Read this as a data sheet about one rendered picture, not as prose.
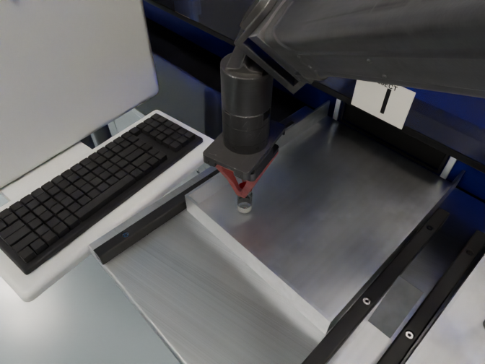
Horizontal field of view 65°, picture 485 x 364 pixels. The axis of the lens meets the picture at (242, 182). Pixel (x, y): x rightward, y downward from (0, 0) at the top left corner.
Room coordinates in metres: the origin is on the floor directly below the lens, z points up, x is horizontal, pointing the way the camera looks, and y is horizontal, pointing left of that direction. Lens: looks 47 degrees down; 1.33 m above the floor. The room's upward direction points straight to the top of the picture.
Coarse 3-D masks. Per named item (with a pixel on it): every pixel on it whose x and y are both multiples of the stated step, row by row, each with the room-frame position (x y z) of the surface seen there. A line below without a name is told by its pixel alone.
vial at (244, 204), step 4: (240, 196) 0.36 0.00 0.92; (248, 196) 0.36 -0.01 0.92; (252, 196) 0.36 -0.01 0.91; (240, 200) 0.36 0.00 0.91; (244, 200) 0.35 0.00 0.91; (248, 200) 0.36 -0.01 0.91; (240, 204) 0.35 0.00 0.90; (244, 204) 0.35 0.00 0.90; (248, 204) 0.35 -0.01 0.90; (240, 208) 0.35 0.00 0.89; (244, 208) 0.35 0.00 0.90; (248, 208) 0.35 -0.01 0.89; (244, 212) 0.35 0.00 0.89
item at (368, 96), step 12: (360, 84) 0.47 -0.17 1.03; (372, 84) 0.46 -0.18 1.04; (384, 84) 0.45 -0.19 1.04; (360, 96) 0.47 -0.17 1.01; (372, 96) 0.46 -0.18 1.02; (384, 96) 0.45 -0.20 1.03; (396, 96) 0.43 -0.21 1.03; (408, 96) 0.42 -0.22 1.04; (360, 108) 0.47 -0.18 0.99; (372, 108) 0.45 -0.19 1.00; (396, 108) 0.43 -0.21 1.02; (408, 108) 0.42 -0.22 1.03; (384, 120) 0.44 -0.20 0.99; (396, 120) 0.43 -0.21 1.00
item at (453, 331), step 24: (480, 264) 0.25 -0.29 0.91; (480, 288) 0.23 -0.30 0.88; (456, 312) 0.20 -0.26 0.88; (480, 312) 0.20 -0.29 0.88; (432, 336) 0.17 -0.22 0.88; (456, 336) 0.17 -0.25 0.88; (480, 336) 0.17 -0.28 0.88; (408, 360) 0.13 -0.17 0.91; (432, 360) 0.15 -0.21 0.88; (456, 360) 0.15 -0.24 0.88; (480, 360) 0.15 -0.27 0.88
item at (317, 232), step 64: (320, 128) 0.56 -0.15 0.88; (192, 192) 0.37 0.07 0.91; (256, 192) 0.40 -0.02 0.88; (320, 192) 0.40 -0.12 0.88; (384, 192) 0.40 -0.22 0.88; (448, 192) 0.38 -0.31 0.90; (256, 256) 0.26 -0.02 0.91; (320, 256) 0.28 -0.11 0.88; (384, 256) 0.28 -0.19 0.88; (320, 320) 0.18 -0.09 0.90
